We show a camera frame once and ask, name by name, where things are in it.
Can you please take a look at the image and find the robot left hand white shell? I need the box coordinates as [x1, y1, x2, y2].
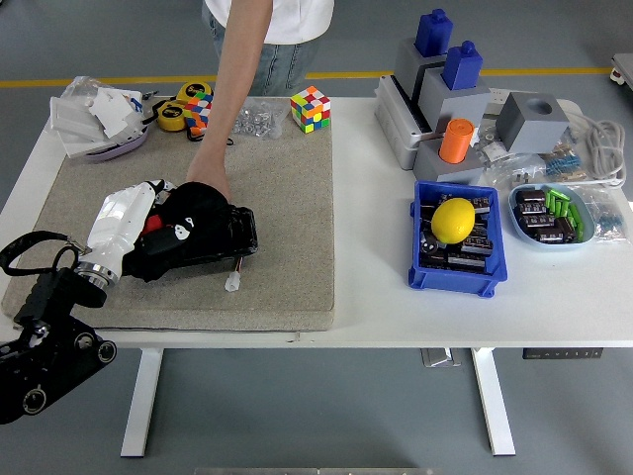
[78, 177, 197, 276]

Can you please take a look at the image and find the person's right hand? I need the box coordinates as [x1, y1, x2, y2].
[185, 153, 232, 204]

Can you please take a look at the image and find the black rag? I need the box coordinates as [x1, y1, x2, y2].
[121, 181, 234, 284]

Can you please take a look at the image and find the black glossy panel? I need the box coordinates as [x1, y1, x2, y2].
[147, 205, 260, 272]

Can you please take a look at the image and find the black desk control panel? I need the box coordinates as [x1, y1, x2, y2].
[522, 347, 605, 360]

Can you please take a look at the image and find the twisted multicolour puzzle cube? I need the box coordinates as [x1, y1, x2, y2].
[183, 91, 217, 139]

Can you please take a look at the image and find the yellow tape measure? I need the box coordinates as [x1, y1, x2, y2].
[176, 81, 215, 106]
[155, 101, 188, 133]

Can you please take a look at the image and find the clear bag of metal nuts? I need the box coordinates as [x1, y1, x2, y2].
[231, 97, 291, 142]

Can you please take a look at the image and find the purple tray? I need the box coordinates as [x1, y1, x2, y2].
[81, 126, 150, 164]

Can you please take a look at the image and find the white flat plate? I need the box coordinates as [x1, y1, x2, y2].
[61, 131, 120, 159]

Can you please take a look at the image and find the grey-brown mat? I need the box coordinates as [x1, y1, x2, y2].
[1, 96, 336, 333]

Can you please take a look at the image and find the squared multicolour puzzle cube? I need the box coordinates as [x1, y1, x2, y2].
[289, 85, 332, 135]

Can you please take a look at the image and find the empty clear plastic bag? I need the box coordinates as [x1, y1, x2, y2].
[58, 75, 113, 103]

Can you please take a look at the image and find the person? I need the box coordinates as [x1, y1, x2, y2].
[201, 0, 336, 98]

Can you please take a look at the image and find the white table leg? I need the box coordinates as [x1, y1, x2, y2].
[470, 347, 516, 457]
[120, 347, 164, 459]

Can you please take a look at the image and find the grey junction box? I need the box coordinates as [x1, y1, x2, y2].
[374, 74, 436, 172]

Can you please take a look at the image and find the tall grey block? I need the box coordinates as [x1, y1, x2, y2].
[394, 38, 449, 103]

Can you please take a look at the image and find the low grey block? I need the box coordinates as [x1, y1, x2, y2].
[412, 140, 489, 187]

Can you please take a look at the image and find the yellow lemon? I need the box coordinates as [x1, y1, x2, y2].
[430, 197, 477, 245]

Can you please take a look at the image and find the orange cylinder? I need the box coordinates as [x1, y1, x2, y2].
[438, 117, 476, 165]

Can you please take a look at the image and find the blue peg block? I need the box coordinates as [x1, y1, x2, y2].
[441, 41, 485, 92]
[413, 8, 455, 57]

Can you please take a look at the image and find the blue plastic bin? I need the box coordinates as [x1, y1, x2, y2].
[407, 180, 509, 299]

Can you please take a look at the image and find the clear bag of small parts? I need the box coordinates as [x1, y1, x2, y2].
[482, 152, 548, 192]

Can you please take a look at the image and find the grey block with round hole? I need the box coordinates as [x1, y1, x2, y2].
[496, 91, 572, 154]

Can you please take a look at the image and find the light blue dish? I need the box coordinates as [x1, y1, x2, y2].
[507, 183, 596, 253]

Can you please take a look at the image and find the clear bag of blue resistors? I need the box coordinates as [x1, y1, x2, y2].
[541, 147, 589, 182]
[578, 190, 632, 244]

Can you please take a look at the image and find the white plug connector with wires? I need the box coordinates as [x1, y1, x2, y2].
[224, 251, 246, 292]

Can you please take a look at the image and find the white switch cover plate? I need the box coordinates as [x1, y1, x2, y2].
[48, 95, 106, 144]

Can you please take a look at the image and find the grey metal bracket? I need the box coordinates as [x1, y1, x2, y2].
[419, 347, 462, 369]

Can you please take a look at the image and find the white coiled power cable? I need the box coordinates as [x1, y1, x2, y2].
[561, 101, 628, 188]

